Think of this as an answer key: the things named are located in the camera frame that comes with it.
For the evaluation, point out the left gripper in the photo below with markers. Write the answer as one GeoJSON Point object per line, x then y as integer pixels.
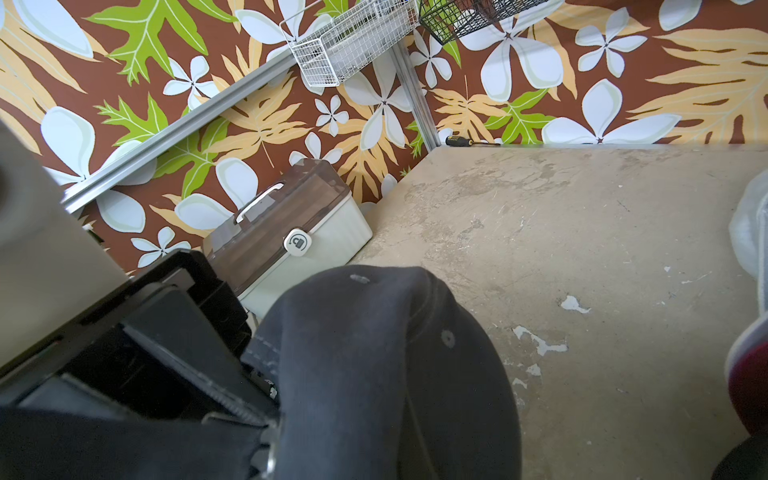
{"type": "Point", "coordinates": [165, 346]}

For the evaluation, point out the grey baseball cap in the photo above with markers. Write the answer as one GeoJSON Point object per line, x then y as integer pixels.
{"type": "Point", "coordinates": [378, 373]}

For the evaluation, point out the black baseball cap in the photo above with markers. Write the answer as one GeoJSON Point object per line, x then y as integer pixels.
{"type": "Point", "coordinates": [748, 461]}

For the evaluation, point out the maroon baseball cap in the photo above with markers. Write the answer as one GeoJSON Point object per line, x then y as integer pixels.
{"type": "Point", "coordinates": [746, 376]}

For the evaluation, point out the white baseball cap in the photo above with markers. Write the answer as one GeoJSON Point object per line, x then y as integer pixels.
{"type": "Point", "coordinates": [748, 234]}

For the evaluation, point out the brown lidded storage box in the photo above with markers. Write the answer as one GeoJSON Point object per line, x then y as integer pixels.
{"type": "Point", "coordinates": [306, 223]}

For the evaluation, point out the black screwdriver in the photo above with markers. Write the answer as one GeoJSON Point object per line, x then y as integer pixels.
{"type": "Point", "coordinates": [463, 142]}

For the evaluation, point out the white wire basket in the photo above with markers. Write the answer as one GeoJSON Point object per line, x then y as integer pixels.
{"type": "Point", "coordinates": [332, 41]}

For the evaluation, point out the black wire basket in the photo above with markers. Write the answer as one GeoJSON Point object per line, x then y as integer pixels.
{"type": "Point", "coordinates": [449, 20]}

